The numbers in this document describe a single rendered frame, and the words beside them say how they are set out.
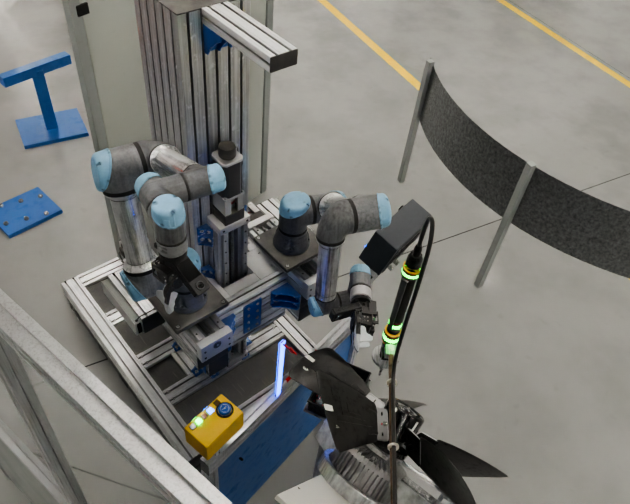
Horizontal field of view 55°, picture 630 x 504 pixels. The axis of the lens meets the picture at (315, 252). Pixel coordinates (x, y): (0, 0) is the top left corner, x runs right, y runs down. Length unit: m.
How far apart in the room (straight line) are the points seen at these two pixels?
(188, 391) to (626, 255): 2.31
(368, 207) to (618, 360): 2.36
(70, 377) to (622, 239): 2.92
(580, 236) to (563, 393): 0.87
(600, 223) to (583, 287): 0.94
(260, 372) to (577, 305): 2.08
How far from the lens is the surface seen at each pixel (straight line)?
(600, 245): 3.46
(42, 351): 0.96
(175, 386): 3.01
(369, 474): 1.80
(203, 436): 1.93
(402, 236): 2.28
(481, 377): 3.52
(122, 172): 1.87
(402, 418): 1.80
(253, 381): 3.03
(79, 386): 0.91
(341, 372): 1.92
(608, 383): 3.83
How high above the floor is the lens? 2.80
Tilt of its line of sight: 46 degrees down
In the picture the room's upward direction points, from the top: 7 degrees clockwise
